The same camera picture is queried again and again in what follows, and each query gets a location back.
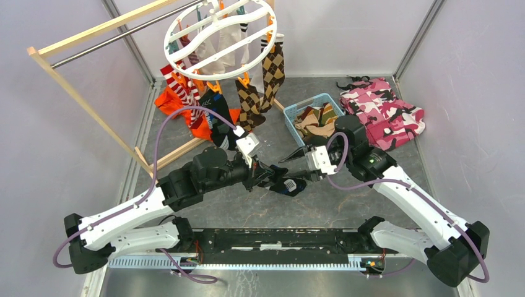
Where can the orange cloth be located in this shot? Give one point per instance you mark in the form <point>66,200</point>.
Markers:
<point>203,131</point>

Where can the metal hanging rod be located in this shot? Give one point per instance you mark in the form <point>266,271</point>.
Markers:
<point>123,35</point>

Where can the black grey sock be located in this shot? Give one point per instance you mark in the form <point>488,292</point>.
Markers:
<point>222,134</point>
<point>279,183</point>

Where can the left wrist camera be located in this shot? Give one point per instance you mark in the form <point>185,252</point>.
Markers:
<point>247,144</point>

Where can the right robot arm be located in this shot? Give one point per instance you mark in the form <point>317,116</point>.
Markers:
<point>452,248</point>

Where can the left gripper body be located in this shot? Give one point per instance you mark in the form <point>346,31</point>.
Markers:
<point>252,168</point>

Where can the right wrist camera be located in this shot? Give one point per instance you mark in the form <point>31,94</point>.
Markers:
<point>318,159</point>

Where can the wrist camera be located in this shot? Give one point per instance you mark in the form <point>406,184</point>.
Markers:
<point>318,159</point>
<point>247,144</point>

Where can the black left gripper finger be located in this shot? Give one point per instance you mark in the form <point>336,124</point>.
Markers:
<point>265,182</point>
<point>261,169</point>

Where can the white round clip hanger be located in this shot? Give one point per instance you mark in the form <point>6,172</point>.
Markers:
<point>192,26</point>

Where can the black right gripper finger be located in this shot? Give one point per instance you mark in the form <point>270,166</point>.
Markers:
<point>296,154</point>
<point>308,175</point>

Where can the light blue laundry basket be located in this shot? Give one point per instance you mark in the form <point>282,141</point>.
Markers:
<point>312,120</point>

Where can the hanging white sock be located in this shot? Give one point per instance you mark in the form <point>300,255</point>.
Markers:
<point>228,36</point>
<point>205,50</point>

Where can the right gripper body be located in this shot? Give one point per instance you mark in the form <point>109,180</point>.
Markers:
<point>308,159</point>

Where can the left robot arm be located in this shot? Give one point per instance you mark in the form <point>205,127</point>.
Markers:
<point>96,239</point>

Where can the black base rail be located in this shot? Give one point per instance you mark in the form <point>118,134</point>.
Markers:
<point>327,249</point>

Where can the pink camouflage trousers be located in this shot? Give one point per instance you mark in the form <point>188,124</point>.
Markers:
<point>389,121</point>

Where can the brown argyle sock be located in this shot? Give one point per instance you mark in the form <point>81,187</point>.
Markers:
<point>273,73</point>
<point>250,116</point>

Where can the red white striped sock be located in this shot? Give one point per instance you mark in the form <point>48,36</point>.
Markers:
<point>177,95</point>

